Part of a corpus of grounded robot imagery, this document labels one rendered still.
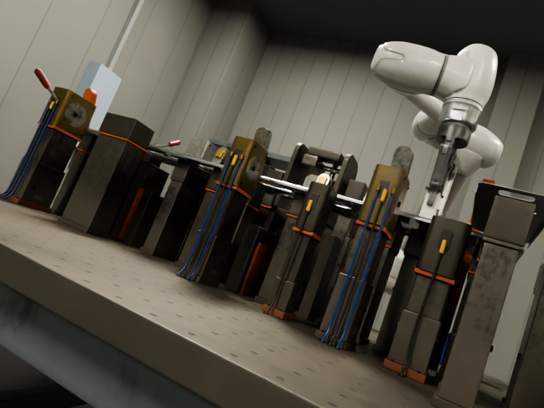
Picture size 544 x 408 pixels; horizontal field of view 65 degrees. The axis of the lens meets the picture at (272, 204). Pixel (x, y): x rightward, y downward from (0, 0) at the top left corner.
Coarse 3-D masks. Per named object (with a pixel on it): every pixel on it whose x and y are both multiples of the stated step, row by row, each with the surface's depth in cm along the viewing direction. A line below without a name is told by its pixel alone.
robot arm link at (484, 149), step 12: (480, 132) 150; (468, 144) 151; (480, 144) 150; (492, 144) 150; (468, 156) 152; (480, 156) 151; (492, 156) 151; (468, 168) 154; (456, 180) 158; (456, 192) 161; (420, 204) 169; (396, 264) 172; (396, 276) 173
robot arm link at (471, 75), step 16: (480, 48) 101; (448, 64) 101; (464, 64) 100; (480, 64) 100; (496, 64) 101; (448, 80) 101; (464, 80) 99; (480, 80) 99; (448, 96) 102; (464, 96) 99; (480, 96) 99
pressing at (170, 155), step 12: (96, 132) 137; (156, 156) 146; (168, 156) 137; (180, 156) 129; (192, 156) 120; (204, 168) 134; (216, 168) 126; (264, 180) 115; (276, 180) 108; (276, 192) 124; (288, 192) 120; (300, 192) 112; (336, 204) 111; (348, 204) 105; (360, 204) 100; (348, 216) 118; (408, 216) 90; (420, 216) 90; (408, 228) 107; (480, 240) 91; (468, 252) 104
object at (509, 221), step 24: (504, 216) 57; (528, 216) 56; (504, 240) 56; (480, 264) 57; (504, 264) 56; (480, 288) 56; (504, 288) 55; (480, 312) 55; (456, 336) 55; (480, 336) 54; (456, 360) 55; (480, 360) 54; (456, 384) 54
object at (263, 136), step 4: (260, 128) 106; (264, 128) 105; (256, 132) 106; (260, 132) 106; (264, 132) 105; (268, 132) 105; (256, 136) 106; (260, 136) 106; (264, 136) 105; (268, 136) 105; (256, 140) 106; (260, 140) 105; (264, 140) 105; (268, 140) 105; (260, 144) 105; (264, 144) 105; (268, 144) 106; (264, 148) 105; (268, 148) 107; (260, 176) 107
